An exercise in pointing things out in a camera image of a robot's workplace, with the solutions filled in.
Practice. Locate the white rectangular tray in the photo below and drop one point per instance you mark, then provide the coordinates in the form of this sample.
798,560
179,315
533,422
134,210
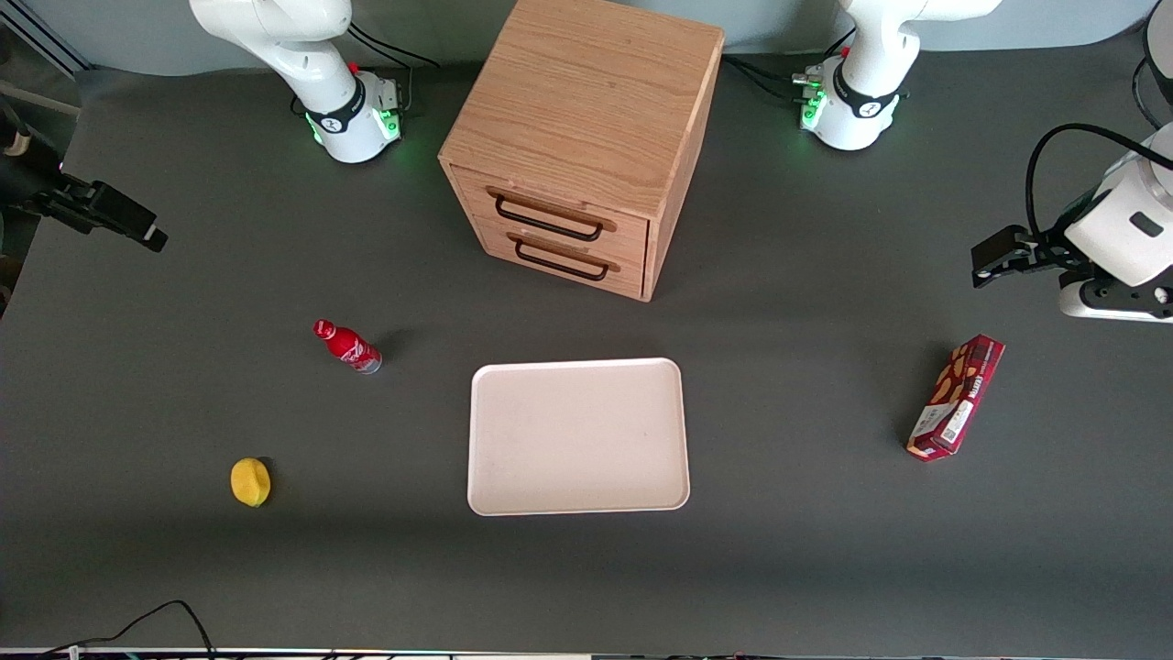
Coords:
577,431

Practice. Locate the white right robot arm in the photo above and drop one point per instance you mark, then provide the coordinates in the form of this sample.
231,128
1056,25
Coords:
312,55

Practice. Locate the beige rod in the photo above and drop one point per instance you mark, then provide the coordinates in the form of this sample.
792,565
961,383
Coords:
37,95

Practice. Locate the wooden drawer cabinet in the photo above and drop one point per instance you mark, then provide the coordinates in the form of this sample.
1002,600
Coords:
586,101

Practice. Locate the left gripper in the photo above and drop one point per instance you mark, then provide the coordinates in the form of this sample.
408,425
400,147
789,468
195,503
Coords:
1041,251

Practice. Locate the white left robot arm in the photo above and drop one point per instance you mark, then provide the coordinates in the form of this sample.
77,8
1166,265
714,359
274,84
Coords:
871,55

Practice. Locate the yellow lemon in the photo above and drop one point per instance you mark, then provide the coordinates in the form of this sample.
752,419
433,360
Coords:
250,482

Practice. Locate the wooden drawer front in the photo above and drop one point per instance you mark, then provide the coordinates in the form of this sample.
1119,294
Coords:
628,240
628,280

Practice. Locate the grey metal frame rail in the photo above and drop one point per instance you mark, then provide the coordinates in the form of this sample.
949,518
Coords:
37,37

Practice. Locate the red coke bottle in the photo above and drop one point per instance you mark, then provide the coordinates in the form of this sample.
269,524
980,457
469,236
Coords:
353,349

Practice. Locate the red snack box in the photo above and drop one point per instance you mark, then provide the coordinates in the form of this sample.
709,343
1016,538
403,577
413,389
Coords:
958,399

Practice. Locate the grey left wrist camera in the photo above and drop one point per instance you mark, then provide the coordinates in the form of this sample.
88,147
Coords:
1100,302

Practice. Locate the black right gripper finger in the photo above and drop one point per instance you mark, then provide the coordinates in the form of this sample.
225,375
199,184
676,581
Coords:
92,213
115,203

